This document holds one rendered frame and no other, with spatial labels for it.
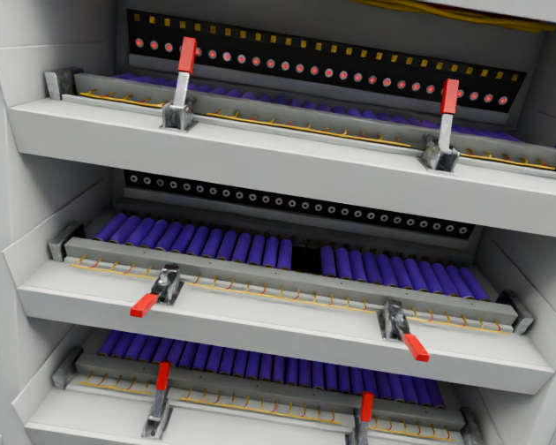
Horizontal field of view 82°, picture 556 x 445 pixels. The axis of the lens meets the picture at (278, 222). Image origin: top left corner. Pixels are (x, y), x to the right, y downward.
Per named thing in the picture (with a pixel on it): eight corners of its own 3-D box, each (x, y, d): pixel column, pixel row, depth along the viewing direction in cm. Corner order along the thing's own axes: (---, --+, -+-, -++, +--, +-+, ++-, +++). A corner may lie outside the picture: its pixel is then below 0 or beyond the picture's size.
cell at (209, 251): (223, 239, 48) (213, 267, 43) (211, 237, 48) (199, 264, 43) (224, 229, 47) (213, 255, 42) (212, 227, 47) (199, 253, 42)
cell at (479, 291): (466, 277, 48) (487, 309, 43) (454, 275, 48) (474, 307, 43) (472, 267, 47) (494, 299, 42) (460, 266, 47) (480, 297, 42)
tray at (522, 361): (534, 395, 38) (584, 343, 33) (26, 316, 38) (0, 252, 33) (463, 282, 55) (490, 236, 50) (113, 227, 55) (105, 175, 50)
